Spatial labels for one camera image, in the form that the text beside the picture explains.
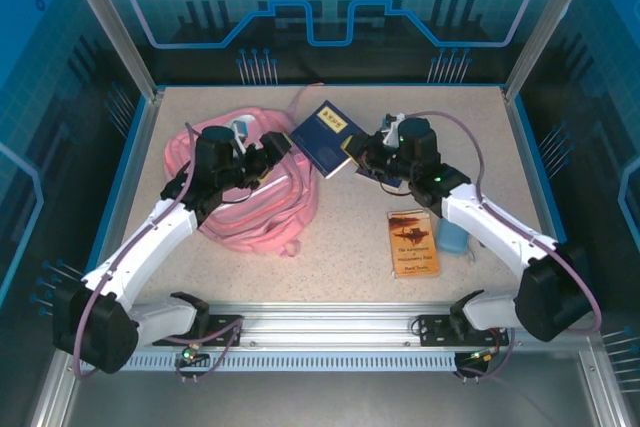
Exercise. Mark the dark blue book yellow label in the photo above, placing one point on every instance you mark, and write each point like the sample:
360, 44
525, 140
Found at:
320, 147

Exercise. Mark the pink school backpack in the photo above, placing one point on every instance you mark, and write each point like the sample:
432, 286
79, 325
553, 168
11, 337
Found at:
260, 217

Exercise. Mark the orange paperback book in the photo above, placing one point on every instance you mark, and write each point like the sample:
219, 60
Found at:
412, 247

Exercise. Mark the light blue pencil case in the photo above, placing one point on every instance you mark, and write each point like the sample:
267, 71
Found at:
452, 237

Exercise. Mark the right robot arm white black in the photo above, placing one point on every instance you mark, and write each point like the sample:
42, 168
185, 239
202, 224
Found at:
490, 227

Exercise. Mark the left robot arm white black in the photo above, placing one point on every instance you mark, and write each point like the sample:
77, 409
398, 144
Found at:
150, 232

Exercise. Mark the small lit connector board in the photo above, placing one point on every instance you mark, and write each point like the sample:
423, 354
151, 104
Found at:
484, 356
189, 353

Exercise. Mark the metal tray panel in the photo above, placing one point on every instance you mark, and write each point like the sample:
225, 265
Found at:
325, 402

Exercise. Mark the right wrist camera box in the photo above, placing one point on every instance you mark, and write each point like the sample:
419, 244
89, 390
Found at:
390, 123

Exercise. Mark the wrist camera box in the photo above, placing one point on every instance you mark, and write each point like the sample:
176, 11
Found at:
390, 123
241, 128

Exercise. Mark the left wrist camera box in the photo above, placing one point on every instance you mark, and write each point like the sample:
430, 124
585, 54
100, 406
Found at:
241, 128

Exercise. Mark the aluminium frame post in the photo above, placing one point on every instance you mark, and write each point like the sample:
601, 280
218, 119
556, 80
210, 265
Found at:
547, 27
117, 27

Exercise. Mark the aluminium mounting rail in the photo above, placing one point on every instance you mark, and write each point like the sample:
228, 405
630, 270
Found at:
325, 327

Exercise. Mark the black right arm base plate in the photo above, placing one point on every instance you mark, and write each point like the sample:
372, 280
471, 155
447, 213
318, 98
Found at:
435, 339

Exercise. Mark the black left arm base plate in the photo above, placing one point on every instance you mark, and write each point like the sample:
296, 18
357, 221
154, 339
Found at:
165, 338

